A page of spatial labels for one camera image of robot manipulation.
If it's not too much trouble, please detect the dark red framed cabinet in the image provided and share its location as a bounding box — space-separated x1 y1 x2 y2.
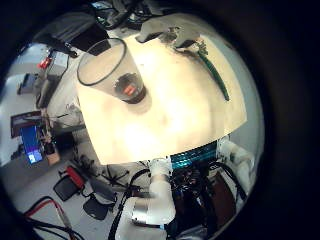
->
9 110 43 139

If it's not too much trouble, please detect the red cable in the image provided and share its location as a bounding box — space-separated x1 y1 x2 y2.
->
22 195 74 236

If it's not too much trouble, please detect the grey box with red part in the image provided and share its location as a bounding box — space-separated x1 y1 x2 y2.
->
37 49 70 78

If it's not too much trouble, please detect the black cloth bag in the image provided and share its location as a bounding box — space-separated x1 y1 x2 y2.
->
33 12 110 57

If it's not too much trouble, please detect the teal ribbed panel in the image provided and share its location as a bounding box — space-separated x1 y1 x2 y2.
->
170 141 218 170

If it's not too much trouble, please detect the black left arm cable bundle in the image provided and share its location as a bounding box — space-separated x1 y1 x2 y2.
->
108 168 152 240

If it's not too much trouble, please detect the black and red foot pedal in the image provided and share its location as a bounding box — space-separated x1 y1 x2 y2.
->
53 165 86 202

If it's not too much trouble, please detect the small brown box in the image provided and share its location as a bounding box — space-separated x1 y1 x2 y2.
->
43 141 62 166

